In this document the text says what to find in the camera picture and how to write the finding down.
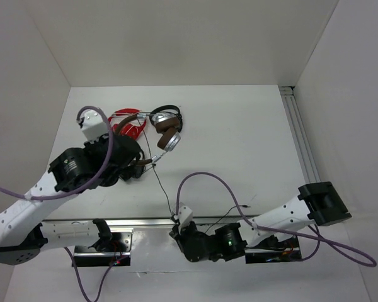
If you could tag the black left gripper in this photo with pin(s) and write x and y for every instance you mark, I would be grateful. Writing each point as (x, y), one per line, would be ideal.
(92, 146)

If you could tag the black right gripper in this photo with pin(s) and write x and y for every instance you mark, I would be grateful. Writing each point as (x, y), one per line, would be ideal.
(179, 235)

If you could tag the brown silver headphones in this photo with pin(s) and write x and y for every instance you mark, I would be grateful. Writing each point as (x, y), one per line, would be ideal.
(166, 143)

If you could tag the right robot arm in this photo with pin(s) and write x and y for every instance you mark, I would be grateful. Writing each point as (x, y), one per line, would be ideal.
(317, 204)

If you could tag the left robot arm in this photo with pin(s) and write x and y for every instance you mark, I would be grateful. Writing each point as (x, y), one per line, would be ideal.
(23, 231)

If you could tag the black headphones upper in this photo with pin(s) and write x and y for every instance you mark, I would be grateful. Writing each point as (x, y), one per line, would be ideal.
(165, 117)

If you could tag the black headphones lower with cable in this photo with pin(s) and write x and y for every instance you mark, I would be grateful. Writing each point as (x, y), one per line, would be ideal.
(133, 171)

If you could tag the red headphones with white cable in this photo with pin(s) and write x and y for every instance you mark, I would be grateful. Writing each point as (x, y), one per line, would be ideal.
(134, 128)

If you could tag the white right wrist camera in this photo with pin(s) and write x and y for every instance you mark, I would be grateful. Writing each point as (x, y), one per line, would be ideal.
(184, 216)

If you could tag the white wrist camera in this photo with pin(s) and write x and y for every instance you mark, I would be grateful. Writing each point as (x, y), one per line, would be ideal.
(92, 125)
(184, 216)

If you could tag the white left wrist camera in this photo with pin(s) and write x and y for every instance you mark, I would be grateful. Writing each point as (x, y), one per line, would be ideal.
(92, 125)

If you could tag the aluminium front rail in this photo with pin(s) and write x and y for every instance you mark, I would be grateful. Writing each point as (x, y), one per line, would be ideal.
(153, 222)

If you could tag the aluminium rail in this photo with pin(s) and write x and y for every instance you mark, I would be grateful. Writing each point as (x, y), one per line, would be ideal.
(303, 148)
(153, 222)

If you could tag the aluminium rail right side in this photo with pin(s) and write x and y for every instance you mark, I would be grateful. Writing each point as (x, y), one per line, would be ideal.
(303, 148)

